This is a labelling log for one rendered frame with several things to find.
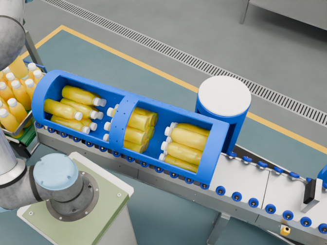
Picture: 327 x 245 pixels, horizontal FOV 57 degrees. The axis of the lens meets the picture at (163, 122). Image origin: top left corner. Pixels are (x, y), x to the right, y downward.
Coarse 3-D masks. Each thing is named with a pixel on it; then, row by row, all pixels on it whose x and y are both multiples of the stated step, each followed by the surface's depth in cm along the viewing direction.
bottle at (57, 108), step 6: (48, 102) 143; (54, 102) 143; (60, 102) 145; (48, 108) 143; (54, 108) 142; (60, 108) 141; (66, 108) 141; (72, 108) 142; (54, 114) 143; (60, 114) 141; (66, 114) 140; (72, 114) 141
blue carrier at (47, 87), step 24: (48, 72) 141; (48, 96) 146; (120, 96) 150; (48, 120) 152; (96, 120) 158; (120, 120) 127; (168, 120) 149; (192, 120) 143; (216, 120) 129; (120, 144) 130; (216, 144) 119; (168, 168) 129
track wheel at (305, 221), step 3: (300, 219) 129; (303, 219) 127; (306, 219) 127; (309, 219) 126; (300, 222) 128; (303, 222) 127; (306, 222) 127; (309, 222) 127; (303, 225) 128; (306, 225) 127; (309, 225) 127
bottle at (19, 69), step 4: (16, 60) 133; (20, 60) 136; (12, 64) 134; (16, 64) 134; (20, 64) 136; (24, 64) 140; (12, 68) 136; (16, 68) 136; (20, 68) 137; (24, 68) 140; (12, 72) 139; (16, 72) 138; (20, 72) 139; (24, 72) 140; (16, 76) 141; (20, 76) 141; (24, 76) 142
